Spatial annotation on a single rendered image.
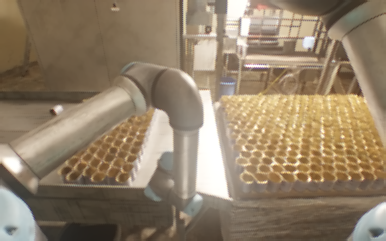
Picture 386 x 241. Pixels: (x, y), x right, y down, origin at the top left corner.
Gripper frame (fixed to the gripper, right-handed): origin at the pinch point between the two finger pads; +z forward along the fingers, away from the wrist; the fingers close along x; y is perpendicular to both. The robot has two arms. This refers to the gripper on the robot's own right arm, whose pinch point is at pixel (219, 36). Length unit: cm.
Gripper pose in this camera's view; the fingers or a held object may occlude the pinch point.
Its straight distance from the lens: 85.9
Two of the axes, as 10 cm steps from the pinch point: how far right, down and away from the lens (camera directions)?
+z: 0.2, 8.7, 5.0
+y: -9.9, -0.4, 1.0
